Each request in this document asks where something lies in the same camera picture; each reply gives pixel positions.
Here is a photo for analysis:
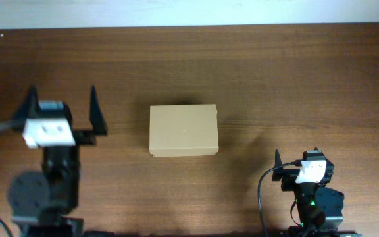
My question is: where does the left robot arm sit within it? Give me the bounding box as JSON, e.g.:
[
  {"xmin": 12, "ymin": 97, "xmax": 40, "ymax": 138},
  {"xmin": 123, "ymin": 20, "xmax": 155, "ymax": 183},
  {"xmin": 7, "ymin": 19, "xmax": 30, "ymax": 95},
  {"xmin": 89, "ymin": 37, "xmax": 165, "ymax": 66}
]
[{"xmin": 7, "ymin": 86, "xmax": 108, "ymax": 236}]

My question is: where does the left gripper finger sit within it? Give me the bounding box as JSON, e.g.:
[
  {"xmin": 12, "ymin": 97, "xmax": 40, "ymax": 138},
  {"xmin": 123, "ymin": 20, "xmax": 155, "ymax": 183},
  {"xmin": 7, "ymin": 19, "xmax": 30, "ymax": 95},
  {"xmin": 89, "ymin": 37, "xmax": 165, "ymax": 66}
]
[
  {"xmin": 13, "ymin": 85, "xmax": 39, "ymax": 120},
  {"xmin": 89, "ymin": 86, "xmax": 107, "ymax": 136}
]

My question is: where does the brown cardboard box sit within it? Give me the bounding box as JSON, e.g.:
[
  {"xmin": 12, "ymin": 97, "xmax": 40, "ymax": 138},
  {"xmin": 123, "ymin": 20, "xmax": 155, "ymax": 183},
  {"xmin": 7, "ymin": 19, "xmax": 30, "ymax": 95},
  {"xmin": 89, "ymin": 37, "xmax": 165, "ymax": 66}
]
[{"xmin": 149, "ymin": 104, "xmax": 219, "ymax": 157}]

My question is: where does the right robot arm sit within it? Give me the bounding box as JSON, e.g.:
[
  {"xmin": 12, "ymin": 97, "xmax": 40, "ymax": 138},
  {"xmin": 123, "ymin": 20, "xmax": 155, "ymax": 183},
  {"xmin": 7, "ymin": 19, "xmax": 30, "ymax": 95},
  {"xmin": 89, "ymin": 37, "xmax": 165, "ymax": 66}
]
[{"xmin": 272, "ymin": 148, "xmax": 345, "ymax": 236}]

